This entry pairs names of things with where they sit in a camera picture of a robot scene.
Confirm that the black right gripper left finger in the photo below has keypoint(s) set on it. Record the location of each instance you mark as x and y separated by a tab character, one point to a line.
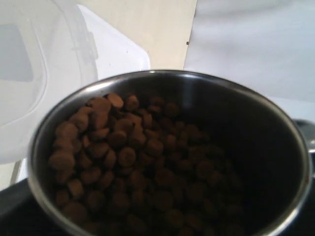
20	215

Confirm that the white curtain backdrop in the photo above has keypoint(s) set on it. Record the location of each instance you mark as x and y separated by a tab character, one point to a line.
266	45

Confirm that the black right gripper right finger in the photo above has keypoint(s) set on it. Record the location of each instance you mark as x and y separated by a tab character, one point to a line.
312	161

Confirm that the white plastic tray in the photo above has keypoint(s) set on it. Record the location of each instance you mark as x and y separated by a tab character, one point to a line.
116	54

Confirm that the steel mug with pellets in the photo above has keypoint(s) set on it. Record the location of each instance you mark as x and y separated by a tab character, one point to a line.
169	153

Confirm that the clear plastic pitcher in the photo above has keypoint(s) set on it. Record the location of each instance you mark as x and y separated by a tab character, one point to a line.
46	53

